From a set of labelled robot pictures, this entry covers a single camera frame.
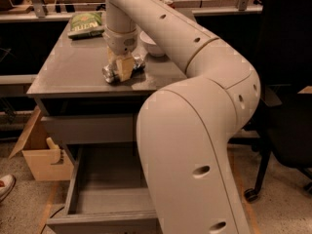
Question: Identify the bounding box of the silver blue redbull can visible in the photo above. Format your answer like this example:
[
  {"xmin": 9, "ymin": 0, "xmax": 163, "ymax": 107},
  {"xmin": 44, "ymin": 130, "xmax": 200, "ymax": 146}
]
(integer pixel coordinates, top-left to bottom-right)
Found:
[{"xmin": 102, "ymin": 55, "xmax": 145, "ymax": 84}]

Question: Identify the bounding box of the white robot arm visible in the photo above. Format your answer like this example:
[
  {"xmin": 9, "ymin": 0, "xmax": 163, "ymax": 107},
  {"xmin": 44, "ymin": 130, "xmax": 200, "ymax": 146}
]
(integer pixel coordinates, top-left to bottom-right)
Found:
[{"xmin": 106, "ymin": 0, "xmax": 260, "ymax": 234}]

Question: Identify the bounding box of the black office chair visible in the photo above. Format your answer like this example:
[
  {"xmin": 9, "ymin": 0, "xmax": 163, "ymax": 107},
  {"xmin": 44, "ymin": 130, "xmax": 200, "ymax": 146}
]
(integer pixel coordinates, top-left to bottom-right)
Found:
[{"xmin": 227, "ymin": 0, "xmax": 312, "ymax": 203}]

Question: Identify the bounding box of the cardboard box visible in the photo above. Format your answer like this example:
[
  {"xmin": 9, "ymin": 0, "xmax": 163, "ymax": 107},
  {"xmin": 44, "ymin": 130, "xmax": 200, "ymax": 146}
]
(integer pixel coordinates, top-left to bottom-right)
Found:
[{"xmin": 9, "ymin": 107, "xmax": 74, "ymax": 181}]

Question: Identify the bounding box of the grey drawer cabinet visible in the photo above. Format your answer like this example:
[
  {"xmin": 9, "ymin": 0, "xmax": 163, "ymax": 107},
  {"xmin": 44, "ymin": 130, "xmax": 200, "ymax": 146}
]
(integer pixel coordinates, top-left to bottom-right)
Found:
[{"xmin": 26, "ymin": 9, "xmax": 198, "ymax": 234}]

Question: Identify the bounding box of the open grey middle drawer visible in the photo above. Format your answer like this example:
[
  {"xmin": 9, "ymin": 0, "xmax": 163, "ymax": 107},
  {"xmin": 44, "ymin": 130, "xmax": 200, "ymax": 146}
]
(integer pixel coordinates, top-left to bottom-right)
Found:
[{"xmin": 47, "ymin": 142, "xmax": 162, "ymax": 234}]

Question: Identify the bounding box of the orange soda can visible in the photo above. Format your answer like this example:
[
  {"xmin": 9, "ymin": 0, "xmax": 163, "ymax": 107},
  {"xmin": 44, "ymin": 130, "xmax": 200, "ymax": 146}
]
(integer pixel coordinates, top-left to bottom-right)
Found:
[{"xmin": 162, "ymin": 0, "xmax": 175, "ymax": 9}]

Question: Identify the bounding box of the white ceramic bowl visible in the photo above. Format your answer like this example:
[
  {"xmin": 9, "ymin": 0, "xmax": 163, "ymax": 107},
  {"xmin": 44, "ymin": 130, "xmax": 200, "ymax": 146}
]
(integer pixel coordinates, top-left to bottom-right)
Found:
[{"xmin": 139, "ymin": 31, "xmax": 165, "ymax": 57}]

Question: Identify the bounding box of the green chip bag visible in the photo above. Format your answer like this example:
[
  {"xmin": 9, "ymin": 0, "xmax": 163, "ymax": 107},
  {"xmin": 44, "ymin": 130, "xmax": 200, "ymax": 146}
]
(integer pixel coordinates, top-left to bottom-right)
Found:
[{"xmin": 67, "ymin": 12, "xmax": 104, "ymax": 39}]

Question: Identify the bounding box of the closed grey top drawer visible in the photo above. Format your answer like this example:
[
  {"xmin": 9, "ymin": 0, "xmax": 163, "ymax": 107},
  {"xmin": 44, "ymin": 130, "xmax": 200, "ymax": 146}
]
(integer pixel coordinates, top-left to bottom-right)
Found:
[{"xmin": 41, "ymin": 114, "xmax": 136, "ymax": 145}]

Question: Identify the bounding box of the white red shoe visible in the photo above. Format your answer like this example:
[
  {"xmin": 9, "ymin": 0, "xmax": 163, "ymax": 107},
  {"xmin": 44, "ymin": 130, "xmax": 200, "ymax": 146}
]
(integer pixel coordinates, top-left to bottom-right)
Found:
[{"xmin": 0, "ymin": 175, "xmax": 16, "ymax": 202}]

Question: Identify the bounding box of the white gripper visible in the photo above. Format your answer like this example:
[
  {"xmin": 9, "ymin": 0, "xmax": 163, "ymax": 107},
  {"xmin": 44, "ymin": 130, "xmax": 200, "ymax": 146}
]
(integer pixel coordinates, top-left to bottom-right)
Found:
[{"xmin": 103, "ymin": 27, "xmax": 138, "ymax": 82}]

